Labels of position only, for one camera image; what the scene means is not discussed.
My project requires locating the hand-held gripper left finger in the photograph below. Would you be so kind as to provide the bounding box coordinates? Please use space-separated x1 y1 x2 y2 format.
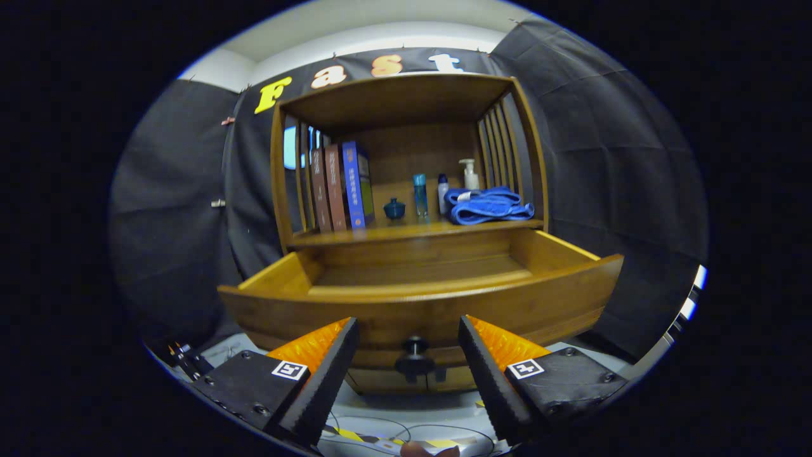
190 317 360 448

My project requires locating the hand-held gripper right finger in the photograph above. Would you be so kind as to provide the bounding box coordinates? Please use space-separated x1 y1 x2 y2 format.
458 315 629 445

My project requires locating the wooden drawer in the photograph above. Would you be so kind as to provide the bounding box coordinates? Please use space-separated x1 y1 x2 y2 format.
218 228 625 385

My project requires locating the wooden countertop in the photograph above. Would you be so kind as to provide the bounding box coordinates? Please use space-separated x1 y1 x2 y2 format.
287 219 545 248

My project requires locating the wooden cabinet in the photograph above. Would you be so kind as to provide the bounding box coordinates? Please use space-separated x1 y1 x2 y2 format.
218 72 625 394

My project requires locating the yellow black striped tape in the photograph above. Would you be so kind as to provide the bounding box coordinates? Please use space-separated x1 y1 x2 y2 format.
322 427 460 450

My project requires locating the blue folded towel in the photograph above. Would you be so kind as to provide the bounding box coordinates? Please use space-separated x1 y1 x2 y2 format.
444 186 535 226

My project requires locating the brown book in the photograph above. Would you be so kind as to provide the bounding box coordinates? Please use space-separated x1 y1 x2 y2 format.
309 147 332 232
324 143 348 232

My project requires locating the blue book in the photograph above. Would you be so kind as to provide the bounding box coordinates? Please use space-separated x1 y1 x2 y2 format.
342 140 376 230

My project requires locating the thin black cable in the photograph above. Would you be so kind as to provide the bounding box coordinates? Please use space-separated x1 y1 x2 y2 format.
325 413 497 454

